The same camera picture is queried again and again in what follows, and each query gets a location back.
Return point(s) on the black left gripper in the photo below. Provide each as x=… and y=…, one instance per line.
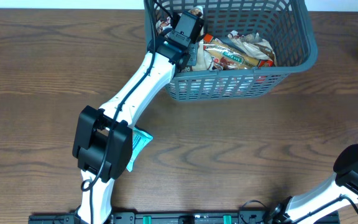
x=194, y=56

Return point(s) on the beige rice pouch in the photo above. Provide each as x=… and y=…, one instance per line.
x=203, y=60

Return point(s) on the red orange pasta packet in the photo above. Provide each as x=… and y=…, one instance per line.
x=220, y=56

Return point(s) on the beige grain pouch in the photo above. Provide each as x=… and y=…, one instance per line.
x=164, y=26
x=253, y=45

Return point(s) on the dark grey plastic basket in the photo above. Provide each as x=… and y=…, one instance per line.
x=284, y=24

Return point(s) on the teal white snack packet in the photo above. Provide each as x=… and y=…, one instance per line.
x=140, y=138

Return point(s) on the multicolour tissue pack box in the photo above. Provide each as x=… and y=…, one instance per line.
x=212, y=86

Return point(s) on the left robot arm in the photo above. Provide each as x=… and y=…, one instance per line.
x=104, y=136

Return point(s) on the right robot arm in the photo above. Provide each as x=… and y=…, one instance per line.
x=339, y=190

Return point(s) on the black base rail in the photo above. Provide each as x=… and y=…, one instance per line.
x=245, y=216

